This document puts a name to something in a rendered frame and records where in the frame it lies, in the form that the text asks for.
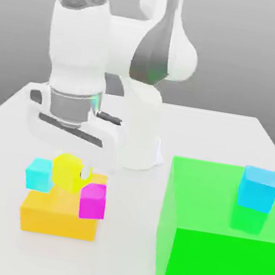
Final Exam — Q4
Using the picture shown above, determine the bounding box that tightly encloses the small cyan cube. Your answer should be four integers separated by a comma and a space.
22, 155, 59, 195

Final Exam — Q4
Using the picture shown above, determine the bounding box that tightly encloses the large green box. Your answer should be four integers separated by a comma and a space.
150, 154, 275, 275

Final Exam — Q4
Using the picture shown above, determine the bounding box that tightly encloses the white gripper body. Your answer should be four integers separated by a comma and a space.
20, 104, 130, 174

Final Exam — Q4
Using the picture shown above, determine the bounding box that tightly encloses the small yellow cube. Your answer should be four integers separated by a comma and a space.
48, 150, 96, 197

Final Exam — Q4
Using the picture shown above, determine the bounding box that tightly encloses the small blue cube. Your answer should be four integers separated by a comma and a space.
234, 164, 275, 216

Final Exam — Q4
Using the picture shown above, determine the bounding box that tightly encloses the large orange box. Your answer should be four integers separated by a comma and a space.
16, 161, 109, 244

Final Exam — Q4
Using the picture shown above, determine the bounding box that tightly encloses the small magenta cube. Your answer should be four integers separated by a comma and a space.
76, 180, 110, 223

